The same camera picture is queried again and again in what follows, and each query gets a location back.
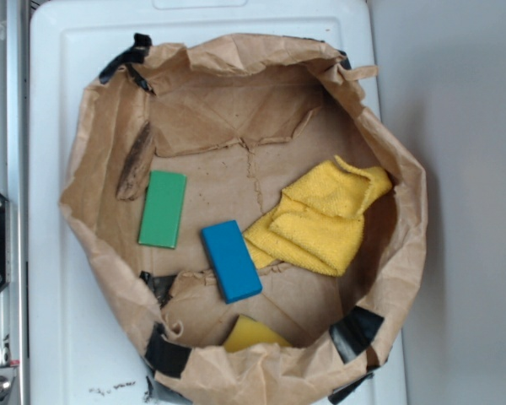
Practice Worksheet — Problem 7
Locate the blue rectangular block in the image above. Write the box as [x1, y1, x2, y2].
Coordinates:
[201, 220, 262, 304]

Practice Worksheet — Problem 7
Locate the green rectangular block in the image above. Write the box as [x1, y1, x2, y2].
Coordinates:
[138, 170, 187, 249]

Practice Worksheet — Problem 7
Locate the yellow microfiber cloth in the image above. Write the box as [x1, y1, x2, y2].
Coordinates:
[244, 156, 392, 277]

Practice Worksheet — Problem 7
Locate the brown paper bag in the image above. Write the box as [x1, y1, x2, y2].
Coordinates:
[60, 34, 428, 404]

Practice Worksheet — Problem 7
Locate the brown wood piece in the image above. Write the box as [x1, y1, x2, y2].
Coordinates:
[116, 121, 155, 201]

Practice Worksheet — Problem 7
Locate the yellow sponge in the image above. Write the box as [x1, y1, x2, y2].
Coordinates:
[222, 315, 292, 353]

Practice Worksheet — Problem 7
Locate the aluminium frame rail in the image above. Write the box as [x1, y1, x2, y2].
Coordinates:
[0, 1, 30, 404]

